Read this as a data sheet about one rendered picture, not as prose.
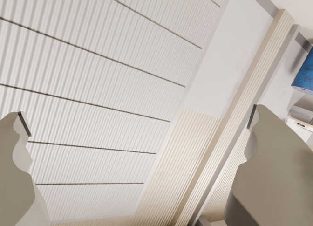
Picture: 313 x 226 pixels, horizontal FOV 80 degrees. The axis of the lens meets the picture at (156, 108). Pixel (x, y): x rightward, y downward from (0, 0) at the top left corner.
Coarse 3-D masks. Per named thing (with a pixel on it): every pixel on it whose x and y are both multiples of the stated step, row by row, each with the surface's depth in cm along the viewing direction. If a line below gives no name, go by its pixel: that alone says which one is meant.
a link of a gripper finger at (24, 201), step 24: (0, 120) 9; (24, 120) 10; (0, 144) 8; (24, 144) 8; (0, 168) 7; (24, 168) 8; (0, 192) 6; (24, 192) 6; (0, 216) 5; (24, 216) 5; (48, 216) 7
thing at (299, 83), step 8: (312, 48) 278; (312, 56) 271; (304, 64) 280; (312, 64) 267; (304, 72) 274; (312, 72) 265; (296, 80) 283; (304, 80) 271; (312, 80) 264; (296, 88) 295; (304, 88) 270; (312, 88) 264
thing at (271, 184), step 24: (264, 120) 9; (264, 144) 8; (288, 144) 8; (240, 168) 7; (264, 168) 7; (288, 168) 7; (312, 168) 7; (240, 192) 6; (264, 192) 6; (288, 192) 6; (312, 192) 6; (240, 216) 6; (264, 216) 5; (288, 216) 5; (312, 216) 5
